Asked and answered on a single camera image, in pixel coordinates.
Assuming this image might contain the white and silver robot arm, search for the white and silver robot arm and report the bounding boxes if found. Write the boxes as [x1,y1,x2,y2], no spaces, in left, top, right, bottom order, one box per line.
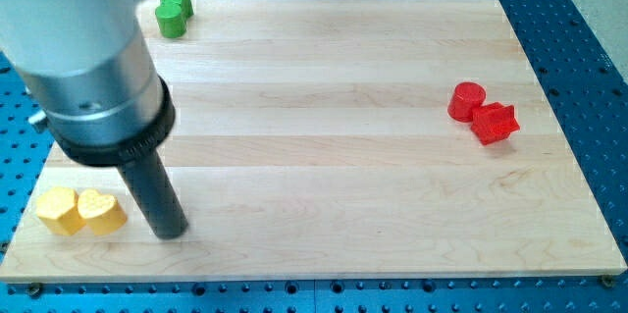
[1,0,165,146]

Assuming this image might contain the light wooden board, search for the light wooden board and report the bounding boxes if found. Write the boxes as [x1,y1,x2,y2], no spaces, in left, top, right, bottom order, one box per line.
[1,0,626,283]

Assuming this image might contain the red cylinder block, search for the red cylinder block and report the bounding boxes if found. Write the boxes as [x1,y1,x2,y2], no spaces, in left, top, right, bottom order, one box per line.
[447,81,486,123]

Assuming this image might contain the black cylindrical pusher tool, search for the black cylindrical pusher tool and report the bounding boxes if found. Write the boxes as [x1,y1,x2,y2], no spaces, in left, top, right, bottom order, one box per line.
[50,79,188,239]

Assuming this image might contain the red star block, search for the red star block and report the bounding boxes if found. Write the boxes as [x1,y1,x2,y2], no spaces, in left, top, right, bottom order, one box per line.
[471,102,520,145]

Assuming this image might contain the green cylinder block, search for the green cylinder block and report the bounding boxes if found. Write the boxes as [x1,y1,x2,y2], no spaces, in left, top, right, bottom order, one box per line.
[155,3,186,38]

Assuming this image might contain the yellow heart block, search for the yellow heart block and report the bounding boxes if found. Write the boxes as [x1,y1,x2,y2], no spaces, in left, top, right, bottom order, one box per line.
[78,189,128,235]

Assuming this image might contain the yellow hexagon block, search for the yellow hexagon block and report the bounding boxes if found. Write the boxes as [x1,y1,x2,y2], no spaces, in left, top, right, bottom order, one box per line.
[35,186,85,235]

